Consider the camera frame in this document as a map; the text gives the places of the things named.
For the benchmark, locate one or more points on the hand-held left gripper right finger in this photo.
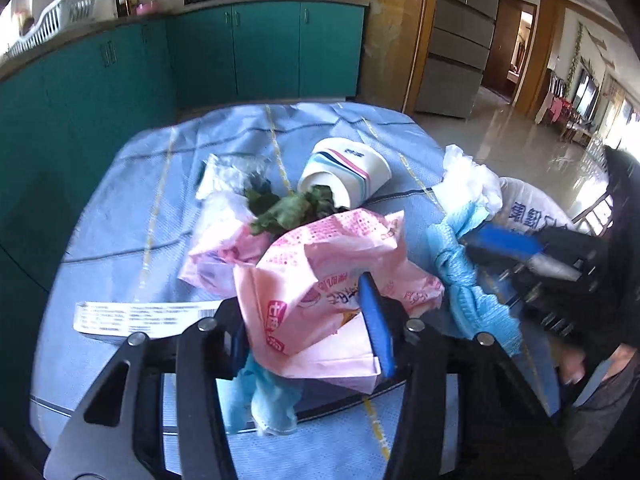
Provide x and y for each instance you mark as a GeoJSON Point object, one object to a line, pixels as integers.
{"type": "Point", "coordinates": [377, 325]}

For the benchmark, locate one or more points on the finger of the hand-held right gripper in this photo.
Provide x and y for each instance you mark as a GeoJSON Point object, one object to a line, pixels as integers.
{"type": "Point", "coordinates": [505, 242]}
{"type": "Point", "coordinates": [537, 300]}

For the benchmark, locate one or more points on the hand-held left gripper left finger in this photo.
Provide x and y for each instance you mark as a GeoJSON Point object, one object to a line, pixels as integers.
{"type": "Point", "coordinates": [237, 355]}

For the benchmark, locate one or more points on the white printed plastic bag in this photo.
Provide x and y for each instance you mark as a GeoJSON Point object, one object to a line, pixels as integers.
{"type": "Point", "coordinates": [530, 200]}

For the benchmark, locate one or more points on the light blue textured cloth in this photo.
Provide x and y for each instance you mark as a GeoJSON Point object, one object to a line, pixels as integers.
{"type": "Point", "coordinates": [462, 280]}

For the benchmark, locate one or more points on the pink printed paper bag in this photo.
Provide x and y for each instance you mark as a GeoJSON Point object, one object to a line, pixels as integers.
{"type": "Point", "coordinates": [320, 260]}

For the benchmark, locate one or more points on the striped white paper cup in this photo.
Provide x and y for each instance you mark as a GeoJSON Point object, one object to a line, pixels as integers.
{"type": "Point", "coordinates": [345, 170]}

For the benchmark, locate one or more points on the person's right hand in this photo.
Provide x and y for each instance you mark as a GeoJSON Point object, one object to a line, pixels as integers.
{"type": "Point", "coordinates": [571, 367]}

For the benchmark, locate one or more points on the light blue disposable glove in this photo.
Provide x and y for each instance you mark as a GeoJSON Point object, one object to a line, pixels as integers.
{"type": "Point", "coordinates": [267, 400]}

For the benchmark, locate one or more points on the crumpled white tissue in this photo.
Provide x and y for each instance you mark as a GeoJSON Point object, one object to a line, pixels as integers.
{"type": "Point", "coordinates": [470, 175]}

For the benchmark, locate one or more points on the pink plastic bag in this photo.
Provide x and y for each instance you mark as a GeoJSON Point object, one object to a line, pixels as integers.
{"type": "Point", "coordinates": [220, 255]}

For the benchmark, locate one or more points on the white paper receipt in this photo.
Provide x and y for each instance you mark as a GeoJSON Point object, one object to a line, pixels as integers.
{"type": "Point", "coordinates": [140, 317]}

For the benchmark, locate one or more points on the person's grey clothing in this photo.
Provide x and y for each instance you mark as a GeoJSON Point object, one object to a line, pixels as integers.
{"type": "Point", "coordinates": [610, 410]}

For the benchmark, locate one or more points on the pink cloth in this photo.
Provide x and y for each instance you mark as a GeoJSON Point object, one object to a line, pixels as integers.
{"type": "Point", "coordinates": [557, 109]}

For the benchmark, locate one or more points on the green vegetable leaves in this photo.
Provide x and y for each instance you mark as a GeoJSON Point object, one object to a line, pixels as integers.
{"type": "Point", "coordinates": [285, 210]}

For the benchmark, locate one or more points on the light blue checked tablecloth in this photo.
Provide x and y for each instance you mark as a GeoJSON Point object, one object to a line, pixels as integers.
{"type": "Point", "coordinates": [150, 200]}

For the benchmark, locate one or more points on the brown wooden door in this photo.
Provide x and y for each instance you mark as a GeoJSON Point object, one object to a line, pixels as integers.
{"type": "Point", "coordinates": [500, 50]}

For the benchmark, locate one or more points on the green garland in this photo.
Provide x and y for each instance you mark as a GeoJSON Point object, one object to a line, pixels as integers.
{"type": "Point", "coordinates": [574, 60]}

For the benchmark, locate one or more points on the grey refrigerator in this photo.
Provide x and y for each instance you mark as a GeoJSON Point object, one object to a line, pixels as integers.
{"type": "Point", "coordinates": [455, 45]}

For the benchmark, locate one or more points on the wooden framed glass door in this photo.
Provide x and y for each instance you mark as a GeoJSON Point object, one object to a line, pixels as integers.
{"type": "Point", "coordinates": [395, 35]}

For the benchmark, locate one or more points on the teal kitchen cabinets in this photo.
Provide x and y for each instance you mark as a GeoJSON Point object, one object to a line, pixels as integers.
{"type": "Point", "coordinates": [265, 50]}

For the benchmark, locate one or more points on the pink container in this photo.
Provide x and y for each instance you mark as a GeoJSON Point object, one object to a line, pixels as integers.
{"type": "Point", "coordinates": [146, 9]}

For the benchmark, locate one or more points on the white dish rack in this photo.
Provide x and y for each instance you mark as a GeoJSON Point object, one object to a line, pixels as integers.
{"type": "Point", "coordinates": [60, 15]}

